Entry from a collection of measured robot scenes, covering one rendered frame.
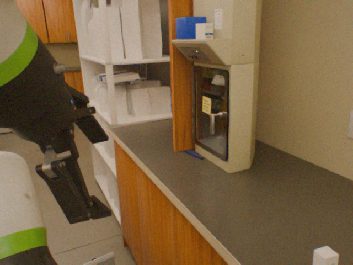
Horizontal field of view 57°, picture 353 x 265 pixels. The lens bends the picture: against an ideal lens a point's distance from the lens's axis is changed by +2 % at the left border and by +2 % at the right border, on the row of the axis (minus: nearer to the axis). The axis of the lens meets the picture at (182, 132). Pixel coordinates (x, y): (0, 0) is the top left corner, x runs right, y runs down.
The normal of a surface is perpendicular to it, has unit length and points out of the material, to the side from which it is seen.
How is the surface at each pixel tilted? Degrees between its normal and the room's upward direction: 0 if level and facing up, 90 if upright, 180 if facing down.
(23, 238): 64
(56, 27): 90
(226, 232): 0
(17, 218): 51
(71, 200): 103
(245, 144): 90
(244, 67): 90
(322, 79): 90
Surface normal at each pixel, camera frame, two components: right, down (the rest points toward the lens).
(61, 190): 0.07, 0.51
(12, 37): 0.95, 0.18
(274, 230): -0.03, -0.96
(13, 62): 0.83, 0.39
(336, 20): -0.90, 0.15
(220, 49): 0.43, 0.25
